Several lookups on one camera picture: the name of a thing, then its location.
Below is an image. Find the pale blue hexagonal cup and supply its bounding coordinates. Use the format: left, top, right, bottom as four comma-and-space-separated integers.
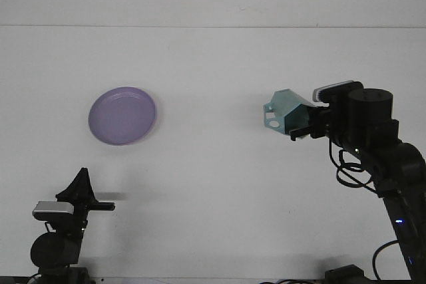
262, 88, 317, 138

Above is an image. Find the pale purple round plate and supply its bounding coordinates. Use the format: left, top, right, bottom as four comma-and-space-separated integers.
88, 86, 157, 146

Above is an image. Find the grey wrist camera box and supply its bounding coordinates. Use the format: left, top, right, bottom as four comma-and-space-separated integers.
312, 80, 363, 102
32, 200, 75, 222

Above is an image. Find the thin dark table-edge cable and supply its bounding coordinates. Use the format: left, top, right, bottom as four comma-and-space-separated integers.
258, 279, 317, 284

